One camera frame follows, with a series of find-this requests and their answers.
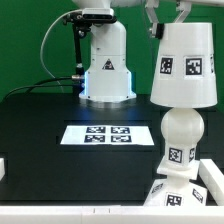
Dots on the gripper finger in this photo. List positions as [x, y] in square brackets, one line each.
[156, 30]
[184, 8]

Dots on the white lamp shade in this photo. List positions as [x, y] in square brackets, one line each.
[185, 75]

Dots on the white lamp bulb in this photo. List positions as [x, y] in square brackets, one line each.
[182, 129]

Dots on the white lamp base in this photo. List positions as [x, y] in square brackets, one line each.
[177, 188]

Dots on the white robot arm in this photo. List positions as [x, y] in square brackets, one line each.
[108, 80]

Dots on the white paper sheet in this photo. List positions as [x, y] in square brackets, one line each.
[107, 135]

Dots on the white right corner block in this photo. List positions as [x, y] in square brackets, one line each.
[213, 179]

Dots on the white corner block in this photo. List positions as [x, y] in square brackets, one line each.
[2, 168]
[213, 179]

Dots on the white left corner block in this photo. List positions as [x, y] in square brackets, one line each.
[2, 168]

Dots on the black camera on stand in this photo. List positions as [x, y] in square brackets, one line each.
[81, 25]

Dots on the white front border rail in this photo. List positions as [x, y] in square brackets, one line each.
[110, 215]

